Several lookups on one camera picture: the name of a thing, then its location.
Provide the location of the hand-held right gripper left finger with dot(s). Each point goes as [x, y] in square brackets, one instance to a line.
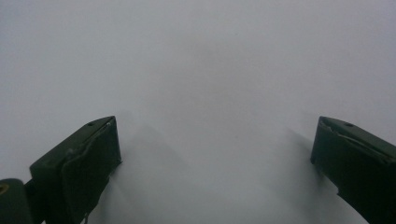
[77, 168]

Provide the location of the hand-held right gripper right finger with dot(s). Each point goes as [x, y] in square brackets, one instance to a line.
[358, 161]

